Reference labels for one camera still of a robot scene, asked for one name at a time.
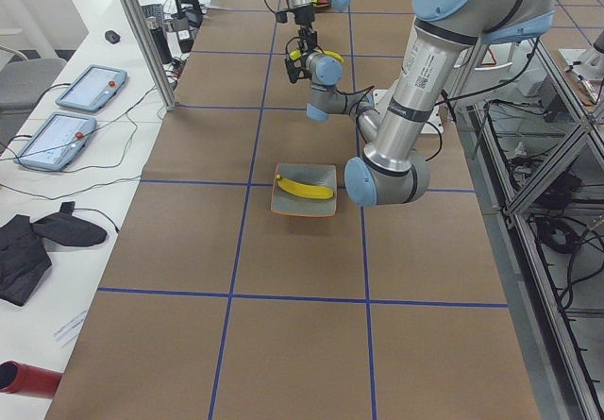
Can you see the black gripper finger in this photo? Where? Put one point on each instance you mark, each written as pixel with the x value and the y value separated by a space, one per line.
pixel 302 40
pixel 312 38

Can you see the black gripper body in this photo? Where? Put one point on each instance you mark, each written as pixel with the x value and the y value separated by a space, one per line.
pixel 305 15

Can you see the black water bottle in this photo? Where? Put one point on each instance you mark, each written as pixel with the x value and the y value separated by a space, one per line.
pixel 159 40

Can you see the black computer mouse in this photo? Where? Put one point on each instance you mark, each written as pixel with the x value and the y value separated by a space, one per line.
pixel 112 37

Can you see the far blue teach pendant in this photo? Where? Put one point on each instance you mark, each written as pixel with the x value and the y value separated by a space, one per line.
pixel 93 89

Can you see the blue teach pendant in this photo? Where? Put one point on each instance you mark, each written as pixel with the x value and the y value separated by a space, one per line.
pixel 93 89
pixel 57 142

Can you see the near blue teach pendant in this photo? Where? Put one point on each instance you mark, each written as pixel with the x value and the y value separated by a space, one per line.
pixel 57 142

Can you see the brown paper table mat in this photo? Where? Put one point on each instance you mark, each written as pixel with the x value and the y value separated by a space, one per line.
pixel 214 307

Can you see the black cloth bundle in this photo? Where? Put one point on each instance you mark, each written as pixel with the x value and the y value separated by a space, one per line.
pixel 24 259

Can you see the red cylinder tube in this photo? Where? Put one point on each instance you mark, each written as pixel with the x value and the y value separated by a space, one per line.
pixel 27 380

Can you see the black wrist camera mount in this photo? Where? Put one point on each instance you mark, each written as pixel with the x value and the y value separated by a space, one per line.
pixel 294 64
pixel 284 15

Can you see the aluminium frame post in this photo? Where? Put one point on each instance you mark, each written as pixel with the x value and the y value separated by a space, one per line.
pixel 134 16

